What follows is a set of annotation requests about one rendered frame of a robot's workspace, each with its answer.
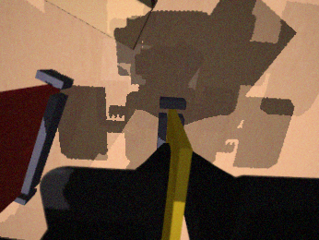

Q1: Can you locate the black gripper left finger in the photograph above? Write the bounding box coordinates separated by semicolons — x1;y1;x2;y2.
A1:
40;143;171;240

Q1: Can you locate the olive board with notch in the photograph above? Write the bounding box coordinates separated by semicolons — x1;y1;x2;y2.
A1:
161;109;193;240

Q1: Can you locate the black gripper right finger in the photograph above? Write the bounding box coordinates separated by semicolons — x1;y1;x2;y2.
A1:
184;151;319;240

